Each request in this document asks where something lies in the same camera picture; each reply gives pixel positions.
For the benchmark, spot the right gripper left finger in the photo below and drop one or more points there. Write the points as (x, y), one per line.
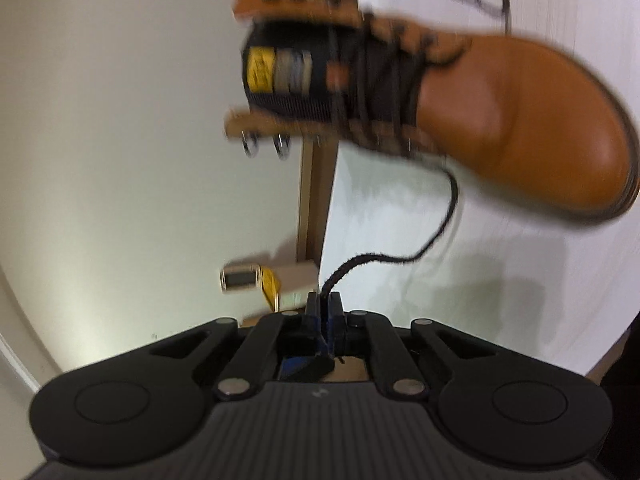
(256, 361)

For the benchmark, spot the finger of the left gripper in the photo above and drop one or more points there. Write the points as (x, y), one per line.
(305, 368)

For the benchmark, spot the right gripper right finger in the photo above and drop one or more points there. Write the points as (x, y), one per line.
(367, 348)

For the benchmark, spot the dark brown shoelace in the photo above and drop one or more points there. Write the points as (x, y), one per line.
(327, 296)

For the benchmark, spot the tan leather boot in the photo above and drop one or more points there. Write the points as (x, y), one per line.
(515, 112)

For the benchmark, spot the white pedal trash bin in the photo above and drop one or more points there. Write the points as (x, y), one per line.
(283, 288)

